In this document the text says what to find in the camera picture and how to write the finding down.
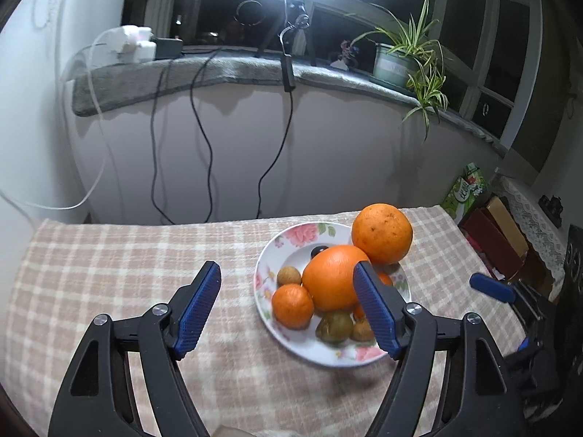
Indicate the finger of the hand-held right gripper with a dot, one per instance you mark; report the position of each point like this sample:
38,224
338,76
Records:
524,345
489,286

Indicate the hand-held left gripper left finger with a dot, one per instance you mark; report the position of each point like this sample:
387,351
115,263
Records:
200,309

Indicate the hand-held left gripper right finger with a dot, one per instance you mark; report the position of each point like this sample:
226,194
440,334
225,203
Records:
375,309

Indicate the small orange mandarin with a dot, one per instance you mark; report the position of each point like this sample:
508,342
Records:
386,279

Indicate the green-brown kiwi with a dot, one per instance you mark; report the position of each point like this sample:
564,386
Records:
335,327

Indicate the large smooth orange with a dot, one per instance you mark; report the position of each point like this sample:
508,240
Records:
332,282

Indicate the speckled orange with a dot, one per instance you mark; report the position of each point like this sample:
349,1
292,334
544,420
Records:
381,234

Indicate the dark chestnut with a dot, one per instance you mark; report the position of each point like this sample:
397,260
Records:
318,251

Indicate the reddish orange mandarin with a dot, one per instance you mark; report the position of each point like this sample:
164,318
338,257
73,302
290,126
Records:
292,307

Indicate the white floral plate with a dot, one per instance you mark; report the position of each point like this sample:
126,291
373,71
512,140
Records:
298,343

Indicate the dark red box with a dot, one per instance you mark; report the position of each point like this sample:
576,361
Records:
487,236

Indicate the white lace cloth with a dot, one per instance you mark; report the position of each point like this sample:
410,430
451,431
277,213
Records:
533,218

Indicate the beige checked blanket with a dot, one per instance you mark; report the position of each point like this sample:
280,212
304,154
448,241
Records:
114,273

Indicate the green carton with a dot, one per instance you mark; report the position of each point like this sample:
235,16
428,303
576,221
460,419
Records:
464,191

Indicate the small dark object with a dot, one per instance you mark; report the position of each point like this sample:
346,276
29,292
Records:
551,205

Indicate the grey stone windowsill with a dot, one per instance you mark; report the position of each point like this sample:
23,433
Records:
136,82

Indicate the potted spider plant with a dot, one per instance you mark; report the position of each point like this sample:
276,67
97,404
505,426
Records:
391,66

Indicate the small figurine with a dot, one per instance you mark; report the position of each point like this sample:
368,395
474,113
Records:
346,52

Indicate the black power adapter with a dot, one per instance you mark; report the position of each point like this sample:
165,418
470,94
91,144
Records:
167,48

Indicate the white power adapters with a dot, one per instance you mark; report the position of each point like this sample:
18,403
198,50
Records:
136,52

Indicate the window frame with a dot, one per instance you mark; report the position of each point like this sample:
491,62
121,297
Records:
492,32

